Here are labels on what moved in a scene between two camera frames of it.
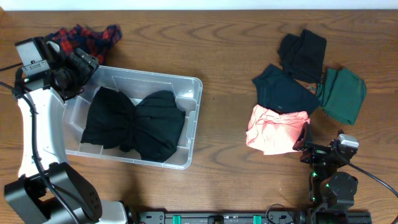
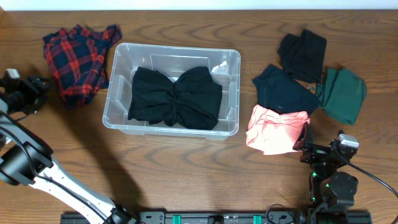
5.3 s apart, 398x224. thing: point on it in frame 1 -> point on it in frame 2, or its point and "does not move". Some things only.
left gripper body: x=73 y=73 -> x=23 y=96
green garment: x=341 y=94 does not move
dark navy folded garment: x=276 y=89 does not move
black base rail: x=255 y=217 does not move
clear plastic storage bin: x=188 y=91 -> x=171 y=60
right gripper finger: x=305 y=139 does not move
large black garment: x=152 y=129 -> x=193 y=99
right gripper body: x=321 y=169 does not move
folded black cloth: x=304 y=56 does not move
